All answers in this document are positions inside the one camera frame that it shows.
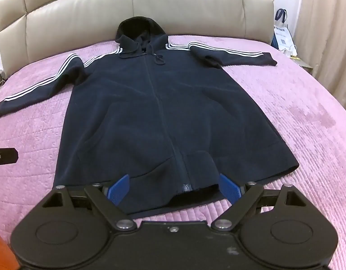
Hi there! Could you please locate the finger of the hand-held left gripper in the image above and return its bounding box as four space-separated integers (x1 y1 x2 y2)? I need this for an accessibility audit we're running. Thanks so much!
0 148 19 167

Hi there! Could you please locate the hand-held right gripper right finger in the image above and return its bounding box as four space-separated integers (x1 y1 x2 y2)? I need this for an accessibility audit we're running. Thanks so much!
212 173 306 232

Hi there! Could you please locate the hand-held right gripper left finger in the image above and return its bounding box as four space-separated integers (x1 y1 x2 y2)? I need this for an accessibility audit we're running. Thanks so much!
42 174 137 232

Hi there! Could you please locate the dark navy striped hoodie jacket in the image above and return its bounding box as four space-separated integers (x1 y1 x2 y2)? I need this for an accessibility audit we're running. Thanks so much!
0 16 300 219

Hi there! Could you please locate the pink quilted bed cover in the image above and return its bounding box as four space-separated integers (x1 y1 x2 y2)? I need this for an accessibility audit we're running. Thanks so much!
0 35 346 270

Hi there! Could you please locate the brown wooden board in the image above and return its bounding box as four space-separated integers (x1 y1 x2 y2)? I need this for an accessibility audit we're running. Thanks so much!
0 225 20 270

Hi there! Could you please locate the bedside table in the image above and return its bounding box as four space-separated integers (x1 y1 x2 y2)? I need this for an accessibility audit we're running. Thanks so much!
298 58 315 73

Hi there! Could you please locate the white and blue shopping bag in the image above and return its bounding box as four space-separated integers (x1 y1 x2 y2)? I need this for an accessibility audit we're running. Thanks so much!
271 8 298 57

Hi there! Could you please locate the beige leather headboard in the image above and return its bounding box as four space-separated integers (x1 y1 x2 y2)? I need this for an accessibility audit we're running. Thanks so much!
0 0 275 75

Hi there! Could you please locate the cream curtain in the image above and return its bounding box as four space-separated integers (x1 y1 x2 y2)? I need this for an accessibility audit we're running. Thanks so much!
292 0 346 110

